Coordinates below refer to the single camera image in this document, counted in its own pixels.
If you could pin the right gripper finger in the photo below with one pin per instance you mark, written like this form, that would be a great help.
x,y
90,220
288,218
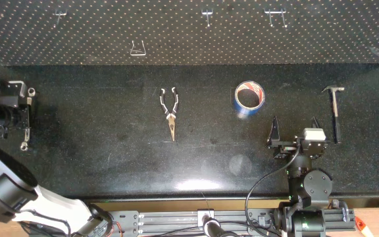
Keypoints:
x,y
274,133
315,123

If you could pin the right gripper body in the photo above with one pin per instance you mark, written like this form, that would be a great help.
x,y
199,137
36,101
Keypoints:
x,y
285,148

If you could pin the wrench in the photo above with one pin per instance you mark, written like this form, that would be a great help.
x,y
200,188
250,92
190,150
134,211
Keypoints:
x,y
31,91

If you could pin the hammer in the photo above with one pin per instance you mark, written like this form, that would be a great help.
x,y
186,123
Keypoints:
x,y
335,105

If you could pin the mounting rail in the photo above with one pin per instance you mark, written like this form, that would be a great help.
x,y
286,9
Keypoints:
x,y
169,222

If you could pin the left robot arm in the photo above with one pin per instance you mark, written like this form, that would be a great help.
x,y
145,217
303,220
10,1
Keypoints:
x,y
54,204

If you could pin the black and white pliers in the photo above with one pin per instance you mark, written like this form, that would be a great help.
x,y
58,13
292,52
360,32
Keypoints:
x,y
171,126

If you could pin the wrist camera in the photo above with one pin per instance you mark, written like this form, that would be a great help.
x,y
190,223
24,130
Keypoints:
x,y
21,87
314,134

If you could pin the roll of blue tape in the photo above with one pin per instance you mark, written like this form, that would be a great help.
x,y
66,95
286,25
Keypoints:
x,y
242,107

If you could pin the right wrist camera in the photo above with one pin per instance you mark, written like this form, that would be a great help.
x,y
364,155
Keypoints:
x,y
314,134

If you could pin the metal hook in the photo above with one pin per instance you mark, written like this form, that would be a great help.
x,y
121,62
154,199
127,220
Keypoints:
x,y
275,12
207,14
138,54
60,14

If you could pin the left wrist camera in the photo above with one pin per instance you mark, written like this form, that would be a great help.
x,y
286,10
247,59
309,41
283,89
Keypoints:
x,y
21,87

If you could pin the orange and white object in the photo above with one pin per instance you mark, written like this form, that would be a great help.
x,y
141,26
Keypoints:
x,y
360,225

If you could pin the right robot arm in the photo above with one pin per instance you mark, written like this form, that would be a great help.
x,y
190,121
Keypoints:
x,y
318,186

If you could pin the black pegboard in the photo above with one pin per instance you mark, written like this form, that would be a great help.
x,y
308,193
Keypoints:
x,y
275,42

